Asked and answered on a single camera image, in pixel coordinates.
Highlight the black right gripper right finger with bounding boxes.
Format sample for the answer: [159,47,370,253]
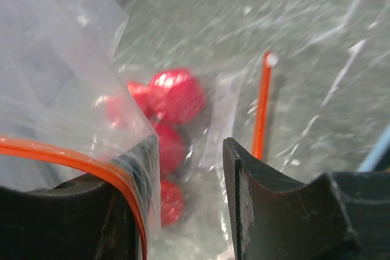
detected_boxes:
[223,138,389,259]

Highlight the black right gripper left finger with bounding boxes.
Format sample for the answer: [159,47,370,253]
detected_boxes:
[1,135,159,259]

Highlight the red apple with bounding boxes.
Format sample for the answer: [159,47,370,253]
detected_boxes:
[105,81,154,128]
[152,122,186,177]
[160,180,185,227]
[149,68,206,124]

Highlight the clear zip top bag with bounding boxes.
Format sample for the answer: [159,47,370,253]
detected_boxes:
[0,0,280,260]

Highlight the blue plastic basket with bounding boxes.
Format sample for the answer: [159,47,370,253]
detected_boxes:
[357,125,389,172]

